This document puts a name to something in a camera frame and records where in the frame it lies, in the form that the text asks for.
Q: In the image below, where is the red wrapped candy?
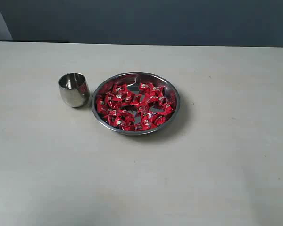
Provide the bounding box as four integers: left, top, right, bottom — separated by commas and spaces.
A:
150, 86, 165, 97
138, 82, 153, 94
96, 98, 108, 116
153, 115, 167, 127
112, 83, 129, 95
141, 116, 157, 130

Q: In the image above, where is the stainless steel cup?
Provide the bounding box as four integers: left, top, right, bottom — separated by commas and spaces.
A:
58, 73, 90, 108

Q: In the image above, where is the round stainless steel plate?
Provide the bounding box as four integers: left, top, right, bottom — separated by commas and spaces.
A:
90, 72, 181, 136

